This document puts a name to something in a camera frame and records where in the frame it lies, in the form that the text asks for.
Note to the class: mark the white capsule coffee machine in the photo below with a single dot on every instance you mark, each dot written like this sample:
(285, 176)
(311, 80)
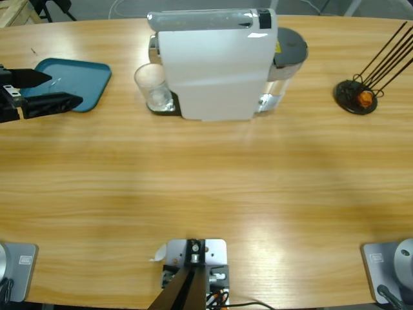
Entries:
(213, 71)

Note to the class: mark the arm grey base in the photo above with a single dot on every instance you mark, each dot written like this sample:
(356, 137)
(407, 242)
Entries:
(22, 271)
(377, 274)

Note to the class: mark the grey metal leg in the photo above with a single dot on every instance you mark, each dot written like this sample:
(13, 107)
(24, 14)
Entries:
(353, 6)

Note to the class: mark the clear water tank grey lid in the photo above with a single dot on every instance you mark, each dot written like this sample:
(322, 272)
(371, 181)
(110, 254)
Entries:
(290, 45)

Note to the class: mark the orange coffee capsule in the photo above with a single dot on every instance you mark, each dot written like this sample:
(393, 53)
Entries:
(365, 97)

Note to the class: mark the clear drinking glass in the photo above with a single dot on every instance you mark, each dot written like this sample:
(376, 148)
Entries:
(151, 84)

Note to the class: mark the dark camera mount post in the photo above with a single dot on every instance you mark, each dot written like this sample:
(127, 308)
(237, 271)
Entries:
(184, 290)

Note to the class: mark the silver coffee machine lever lid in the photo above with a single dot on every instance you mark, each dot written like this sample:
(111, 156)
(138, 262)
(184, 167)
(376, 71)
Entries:
(193, 21)

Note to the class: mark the black chair legs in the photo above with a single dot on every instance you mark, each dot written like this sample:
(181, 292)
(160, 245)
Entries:
(42, 4)

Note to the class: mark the white paper tag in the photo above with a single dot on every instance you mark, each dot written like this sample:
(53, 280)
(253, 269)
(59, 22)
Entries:
(159, 253)

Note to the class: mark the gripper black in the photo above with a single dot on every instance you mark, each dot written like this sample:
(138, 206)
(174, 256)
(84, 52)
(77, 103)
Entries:
(8, 109)

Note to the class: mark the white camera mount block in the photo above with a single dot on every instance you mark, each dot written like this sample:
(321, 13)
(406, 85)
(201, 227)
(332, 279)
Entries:
(216, 248)

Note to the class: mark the teal plastic tray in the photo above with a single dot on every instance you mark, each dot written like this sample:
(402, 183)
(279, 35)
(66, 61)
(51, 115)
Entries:
(84, 84)

